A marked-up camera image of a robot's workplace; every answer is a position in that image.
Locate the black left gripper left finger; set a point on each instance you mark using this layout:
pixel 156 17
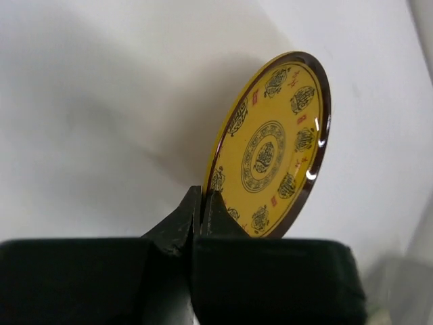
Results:
pixel 134 280

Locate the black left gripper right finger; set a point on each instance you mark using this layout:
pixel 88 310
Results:
pixel 237 279

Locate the yellow patterned plate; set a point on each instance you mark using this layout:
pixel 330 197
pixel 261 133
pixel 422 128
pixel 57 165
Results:
pixel 270 147

